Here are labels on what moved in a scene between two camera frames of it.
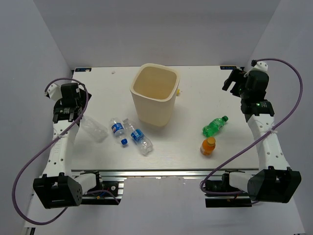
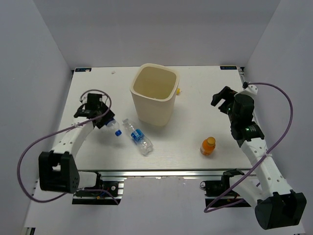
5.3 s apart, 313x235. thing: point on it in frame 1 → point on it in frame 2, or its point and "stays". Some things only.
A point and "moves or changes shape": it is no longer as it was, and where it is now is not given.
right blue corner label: [228, 67] stays
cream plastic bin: [154, 87] stays
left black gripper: [82, 97] → [110, 115]
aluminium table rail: [158, 173] stays
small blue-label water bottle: [118, 129] moves or changes shape
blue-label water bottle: [145, 145] stays
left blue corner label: [82, 69] stays
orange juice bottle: [208, 146] stays
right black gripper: [237, 75] → [226, 93]
